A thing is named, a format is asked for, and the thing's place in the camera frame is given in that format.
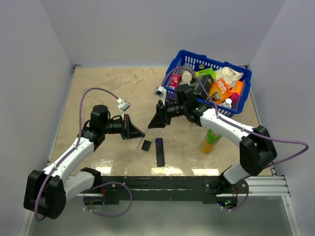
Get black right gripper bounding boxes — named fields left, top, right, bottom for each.
left=149, top=100, right=188, bottom=129

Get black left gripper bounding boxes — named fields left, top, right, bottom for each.
left=102, top=114, right=144, bottom=140

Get thin clear-handled screwdriver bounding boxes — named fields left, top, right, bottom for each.
left=137, top=133, right=146, bottom=149

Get black battery cover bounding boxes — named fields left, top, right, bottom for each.
left=141, top=140, right=152, bottom=151

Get black remote control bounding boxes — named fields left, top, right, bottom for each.
left=155, top=138, right=165, bottom=167

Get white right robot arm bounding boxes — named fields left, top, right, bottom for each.
left=148, top=85, right=277, bottom=193

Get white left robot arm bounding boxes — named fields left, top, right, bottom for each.
left=23, top=105, right=145, bottom=219

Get pink small box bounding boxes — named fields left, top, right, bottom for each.
left=169, top=74, right=181, bottom=90

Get grey white-capped bottle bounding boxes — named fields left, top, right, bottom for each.
left=179, top=65, right=194, bottom=85

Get black and green box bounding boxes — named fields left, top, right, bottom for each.
left=191, top=67, right=216, bottom=100

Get orange razor box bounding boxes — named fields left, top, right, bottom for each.
left=209, top=79, right=232, bottom=104

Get blue plastic basket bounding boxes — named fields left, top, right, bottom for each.
left=161, top=50, right=252, bottom=118

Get white pump bottle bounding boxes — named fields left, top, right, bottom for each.
left=223, top=98, right=232, bottom=109

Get magenta box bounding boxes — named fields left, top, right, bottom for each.
left=230, top=92, right=239, bottom=104

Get white crumpled bag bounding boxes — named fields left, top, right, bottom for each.
left=214, top=67, right=244, bottom=87

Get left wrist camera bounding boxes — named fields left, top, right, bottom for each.
left=117, top=98, right=131, bottom=113

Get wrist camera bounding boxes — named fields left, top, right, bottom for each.
left=154, top=86, right=167, bottom=105
left=117, top=98, right=131, bottom=113

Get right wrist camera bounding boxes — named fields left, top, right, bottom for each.
left=154, top=86, right=167, bottom=105

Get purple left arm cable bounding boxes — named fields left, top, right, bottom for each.
left=33, top=88, right=121, bottom=222

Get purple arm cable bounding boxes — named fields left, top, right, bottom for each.
left=33, top=88, right=121, bottom=222
left=162, top=67, right=310, bottom=169

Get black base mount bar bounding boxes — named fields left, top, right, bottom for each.
left=84, top=176, right=248, bottom=205

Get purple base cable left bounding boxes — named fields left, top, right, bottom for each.
left=83, top=181, right=133, bottom=217

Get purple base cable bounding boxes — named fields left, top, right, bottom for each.
left=83, top=181, right=133, bottom=217
left=220, top=186, right=250, bottom=212

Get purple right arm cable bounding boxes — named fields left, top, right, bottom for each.
left=162, top=67, right=310, bottom=169

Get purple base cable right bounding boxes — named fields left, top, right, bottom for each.
left=220, top=186, right=250, bottom=212

